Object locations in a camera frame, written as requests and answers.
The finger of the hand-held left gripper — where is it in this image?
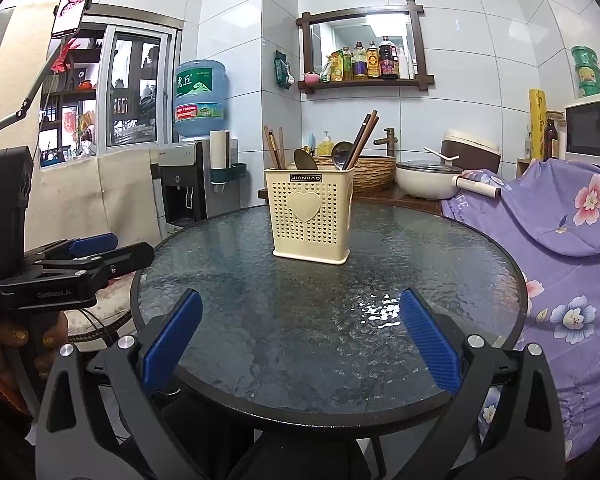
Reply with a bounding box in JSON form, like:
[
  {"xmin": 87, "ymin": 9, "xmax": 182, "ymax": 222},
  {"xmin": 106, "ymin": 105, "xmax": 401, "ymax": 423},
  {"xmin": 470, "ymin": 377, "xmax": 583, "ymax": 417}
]
[
  {"xmin": 24, "ymin": 232, "xmax": 120, "ymax": 268},
  {"xmin": 0, "ymin": 241, "xmax": 156, "ymax": 293}
]

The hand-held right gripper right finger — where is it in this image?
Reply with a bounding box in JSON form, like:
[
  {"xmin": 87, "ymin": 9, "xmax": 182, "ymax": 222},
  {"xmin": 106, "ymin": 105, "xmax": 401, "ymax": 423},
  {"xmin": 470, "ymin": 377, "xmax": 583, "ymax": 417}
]
[{"xmin": 399, "ymin": 288, "xmax": 566, "ymax": 480}]

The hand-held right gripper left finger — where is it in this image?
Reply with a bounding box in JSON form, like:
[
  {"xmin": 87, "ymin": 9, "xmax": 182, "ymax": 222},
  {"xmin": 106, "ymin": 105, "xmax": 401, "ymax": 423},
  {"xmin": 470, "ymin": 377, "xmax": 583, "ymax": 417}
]
[{"xmin": 34, "ymin": 288, "xmax": 203, "ymax": 480}]

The cream perforated utensil holder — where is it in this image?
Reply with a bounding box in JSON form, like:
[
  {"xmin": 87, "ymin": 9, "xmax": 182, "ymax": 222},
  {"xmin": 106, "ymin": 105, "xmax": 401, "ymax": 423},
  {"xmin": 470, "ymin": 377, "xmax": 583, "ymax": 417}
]
[{"xmin": 264, "ymin": 164, "xmax": 355, "ymax": 267}]

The round spoon wooden handle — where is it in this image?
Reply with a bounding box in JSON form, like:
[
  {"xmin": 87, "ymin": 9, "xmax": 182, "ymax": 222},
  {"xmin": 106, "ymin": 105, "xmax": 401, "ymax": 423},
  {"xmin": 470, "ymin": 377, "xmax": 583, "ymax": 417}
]
[{"xmin": 331, "ymin": 141, "xmax": 352, "ymax": 170}]

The person's left hand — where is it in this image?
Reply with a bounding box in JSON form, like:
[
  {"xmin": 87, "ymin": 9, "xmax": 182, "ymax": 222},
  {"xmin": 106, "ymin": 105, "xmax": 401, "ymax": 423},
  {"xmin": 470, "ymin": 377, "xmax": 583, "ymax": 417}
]
[{"xmin": 0, "ymin": 322, "xmax": 61, "ymax": 396}]

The cream cloth cover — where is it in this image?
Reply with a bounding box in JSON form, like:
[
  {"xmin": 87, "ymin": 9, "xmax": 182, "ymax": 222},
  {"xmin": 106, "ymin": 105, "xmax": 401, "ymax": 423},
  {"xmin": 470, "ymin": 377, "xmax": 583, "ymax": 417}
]
[{"xmin": 27, "ymin": 152, "xmax": 168, "ymax": 286}]

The white pinkish cloth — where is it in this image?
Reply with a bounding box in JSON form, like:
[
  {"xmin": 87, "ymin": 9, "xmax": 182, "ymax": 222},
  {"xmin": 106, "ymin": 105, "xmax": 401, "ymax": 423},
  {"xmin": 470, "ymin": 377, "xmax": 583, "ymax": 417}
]
[{"xmin": 62, "ymin": 280, "xmax": 136, "ymax": 341}]

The water dispenser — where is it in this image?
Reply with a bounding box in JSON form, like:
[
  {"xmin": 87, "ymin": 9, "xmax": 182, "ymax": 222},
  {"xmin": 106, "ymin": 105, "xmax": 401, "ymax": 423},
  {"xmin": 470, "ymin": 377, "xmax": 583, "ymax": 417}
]
[{"xmin": 150, "ymin": 140, "xmax": 238, "ymax": 231}]

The teal cup holder tray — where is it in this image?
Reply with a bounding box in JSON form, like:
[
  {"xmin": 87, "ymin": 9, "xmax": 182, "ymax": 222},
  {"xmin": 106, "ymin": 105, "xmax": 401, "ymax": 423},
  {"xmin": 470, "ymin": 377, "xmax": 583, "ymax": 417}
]
[{"xmin": 210, "ymin": 162, "xmax": 247, "ymax": 183}]

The white paper cup tube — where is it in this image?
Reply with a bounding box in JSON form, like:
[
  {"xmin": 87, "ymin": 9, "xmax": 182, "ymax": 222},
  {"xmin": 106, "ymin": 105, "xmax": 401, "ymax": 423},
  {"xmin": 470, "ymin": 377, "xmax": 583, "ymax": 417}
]
[{"xmin": 209, "ymin": 129, "xmax": 231, "ymax": 168}]

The sliding glass window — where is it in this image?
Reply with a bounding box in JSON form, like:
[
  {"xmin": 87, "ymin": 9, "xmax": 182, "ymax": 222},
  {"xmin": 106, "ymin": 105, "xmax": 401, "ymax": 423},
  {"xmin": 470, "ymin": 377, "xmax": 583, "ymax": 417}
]
[{"xmin": 37, "ymin": 15, "xmax": 183, "ymax": 168}]

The white electric pot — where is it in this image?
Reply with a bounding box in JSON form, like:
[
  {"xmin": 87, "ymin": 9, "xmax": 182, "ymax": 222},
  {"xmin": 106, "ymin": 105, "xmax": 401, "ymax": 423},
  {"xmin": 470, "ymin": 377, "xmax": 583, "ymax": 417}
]
[{"xmin": 396, "ymin": 160, "xmax": 463, "ymax": 200}]

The purple floral cloth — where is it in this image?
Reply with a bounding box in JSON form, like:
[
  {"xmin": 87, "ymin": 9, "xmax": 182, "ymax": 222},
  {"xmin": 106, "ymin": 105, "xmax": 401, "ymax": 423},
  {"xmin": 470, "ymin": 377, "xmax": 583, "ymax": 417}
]
[{"xmin": 440, "ymin": 157, "xmax": 600, "ymax": 461}]

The white lint roller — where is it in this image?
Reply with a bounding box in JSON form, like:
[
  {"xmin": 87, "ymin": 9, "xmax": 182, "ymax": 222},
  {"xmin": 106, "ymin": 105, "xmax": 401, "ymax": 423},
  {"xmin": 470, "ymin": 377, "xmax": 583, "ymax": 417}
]
[{"xmin": 454, "ymin": 170, "xmax": 503, "ymax": 198}]

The woven pattern wash basin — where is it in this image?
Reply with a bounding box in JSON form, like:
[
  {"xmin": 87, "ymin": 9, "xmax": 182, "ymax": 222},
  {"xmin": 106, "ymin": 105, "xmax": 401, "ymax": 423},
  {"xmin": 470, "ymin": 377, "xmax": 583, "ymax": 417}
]
[{"xmin": 314, "ymin": 155, "xmax": 397, "ymax": 192}]

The blue water jug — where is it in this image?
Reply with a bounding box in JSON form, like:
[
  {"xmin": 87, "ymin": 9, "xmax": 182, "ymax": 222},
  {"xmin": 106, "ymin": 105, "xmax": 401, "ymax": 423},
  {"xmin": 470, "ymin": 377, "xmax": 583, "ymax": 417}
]
[{"xmin": 173, "ymin": 59, "xmax": 228, "ymax": 141}]

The brown white rice cooker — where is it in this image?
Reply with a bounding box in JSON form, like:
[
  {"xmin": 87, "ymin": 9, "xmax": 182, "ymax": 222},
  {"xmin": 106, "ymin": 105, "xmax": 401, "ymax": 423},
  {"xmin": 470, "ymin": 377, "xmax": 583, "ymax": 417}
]
[{"xmin": 440, "ymin": 130, "xmax": 501, "ymax": 173}]

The bamboo style faucet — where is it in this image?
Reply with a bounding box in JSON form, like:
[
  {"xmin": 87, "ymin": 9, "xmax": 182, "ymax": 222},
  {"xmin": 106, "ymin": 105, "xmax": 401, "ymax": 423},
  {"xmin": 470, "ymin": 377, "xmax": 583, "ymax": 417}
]
[{"xmin": 374, "ymin": 127, "xmax": 397, "ymax": 157}]

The brown glass bottle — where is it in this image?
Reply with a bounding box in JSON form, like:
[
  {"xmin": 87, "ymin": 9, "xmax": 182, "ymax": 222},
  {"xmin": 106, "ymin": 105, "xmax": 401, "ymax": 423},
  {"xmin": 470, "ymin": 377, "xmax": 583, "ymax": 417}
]
[{"xmin": 544, "ymin": 116, "xmax": 560, "ymax": 161}]

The yellow wrap roll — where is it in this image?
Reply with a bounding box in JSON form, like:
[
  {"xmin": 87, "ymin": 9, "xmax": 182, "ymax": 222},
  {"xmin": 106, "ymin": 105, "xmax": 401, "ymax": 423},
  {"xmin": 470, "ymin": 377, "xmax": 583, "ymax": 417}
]
[{"xmin": 528, "ymin": 89, "xmax": 548, "ymax": 161}]

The smartphone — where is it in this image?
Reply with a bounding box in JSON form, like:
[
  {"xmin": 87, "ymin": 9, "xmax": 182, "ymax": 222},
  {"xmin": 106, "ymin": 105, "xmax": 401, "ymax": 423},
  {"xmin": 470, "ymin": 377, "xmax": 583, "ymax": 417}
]
[{"xmin": 51, "ymin": 0, "xmax": 97, "ymax": 40}]

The white microwave oven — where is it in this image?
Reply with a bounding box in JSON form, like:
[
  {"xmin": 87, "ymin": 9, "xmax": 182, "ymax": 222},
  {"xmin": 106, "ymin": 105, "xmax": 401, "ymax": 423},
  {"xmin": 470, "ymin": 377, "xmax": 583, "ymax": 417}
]
[{"xmin": 564, "ymin": 87, "xmax": 600, "ymax": 161}]

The dark soy sauce bottle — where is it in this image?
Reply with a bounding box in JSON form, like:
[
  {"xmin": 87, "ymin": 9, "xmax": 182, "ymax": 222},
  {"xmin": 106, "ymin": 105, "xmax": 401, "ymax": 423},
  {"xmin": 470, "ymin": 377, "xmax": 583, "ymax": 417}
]
[{"xmin": 378, "ymin": 36, "xmax": 400, "ymax": 80}]

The orange label bottle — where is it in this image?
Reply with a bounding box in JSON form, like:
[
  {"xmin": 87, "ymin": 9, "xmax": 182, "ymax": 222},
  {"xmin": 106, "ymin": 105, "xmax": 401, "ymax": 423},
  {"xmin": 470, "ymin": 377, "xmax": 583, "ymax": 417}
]
[{"xmin": 366, "ymin": 40, "xmax": 381, "ymax": 79}]

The purple label bottle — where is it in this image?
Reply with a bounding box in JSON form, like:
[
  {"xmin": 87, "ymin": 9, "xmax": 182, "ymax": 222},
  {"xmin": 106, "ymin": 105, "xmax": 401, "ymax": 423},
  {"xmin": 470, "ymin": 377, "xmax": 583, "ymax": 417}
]
[{"xmin": 353, "ymin": 41, "xmax": 368, "ymax": 80}]

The wooden framed mirror shelf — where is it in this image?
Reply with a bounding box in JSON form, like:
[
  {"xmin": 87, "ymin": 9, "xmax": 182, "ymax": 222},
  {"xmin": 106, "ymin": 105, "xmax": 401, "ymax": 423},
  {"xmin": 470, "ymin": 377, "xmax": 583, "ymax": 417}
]
[{"xmin": 296, "ymin": 0, "xmax": 435, "ymax": 95}]

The braided cable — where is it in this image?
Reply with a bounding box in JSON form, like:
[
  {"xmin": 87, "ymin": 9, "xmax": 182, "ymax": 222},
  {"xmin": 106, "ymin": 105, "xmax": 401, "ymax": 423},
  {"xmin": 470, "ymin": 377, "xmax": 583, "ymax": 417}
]
[{"xmin": 67, "ymin": 317, "xmax": 133, "ymax": 345}]

